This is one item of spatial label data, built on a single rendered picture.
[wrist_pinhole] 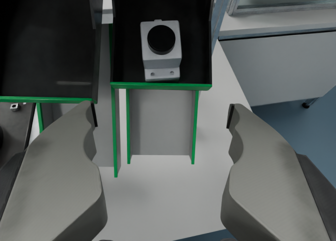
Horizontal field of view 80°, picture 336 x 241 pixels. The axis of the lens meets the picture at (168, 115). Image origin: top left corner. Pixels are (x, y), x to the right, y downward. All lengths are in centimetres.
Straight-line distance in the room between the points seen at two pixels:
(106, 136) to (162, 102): 13
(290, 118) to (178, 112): 164
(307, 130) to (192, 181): 154
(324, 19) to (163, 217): 115
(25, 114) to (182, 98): 39
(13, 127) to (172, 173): 40
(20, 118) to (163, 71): 43
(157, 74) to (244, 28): 82
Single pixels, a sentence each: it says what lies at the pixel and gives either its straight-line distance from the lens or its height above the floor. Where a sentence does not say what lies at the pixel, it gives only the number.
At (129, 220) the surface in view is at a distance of 55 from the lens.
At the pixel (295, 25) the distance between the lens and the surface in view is 119.
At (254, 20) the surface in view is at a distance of 111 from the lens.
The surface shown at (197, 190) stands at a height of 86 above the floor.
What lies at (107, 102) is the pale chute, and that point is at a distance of 40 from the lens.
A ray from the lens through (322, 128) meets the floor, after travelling 210.
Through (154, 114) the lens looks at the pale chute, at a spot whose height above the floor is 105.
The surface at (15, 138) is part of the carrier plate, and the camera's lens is 58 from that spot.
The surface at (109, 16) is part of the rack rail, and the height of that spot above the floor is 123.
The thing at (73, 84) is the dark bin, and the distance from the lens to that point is 29.
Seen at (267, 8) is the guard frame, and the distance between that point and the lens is 118.
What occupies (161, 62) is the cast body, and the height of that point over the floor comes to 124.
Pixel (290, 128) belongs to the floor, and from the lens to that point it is 193.
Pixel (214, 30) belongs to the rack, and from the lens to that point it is 39.
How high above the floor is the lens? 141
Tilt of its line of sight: 58 degrees down
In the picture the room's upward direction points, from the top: 5 degrees clockwise
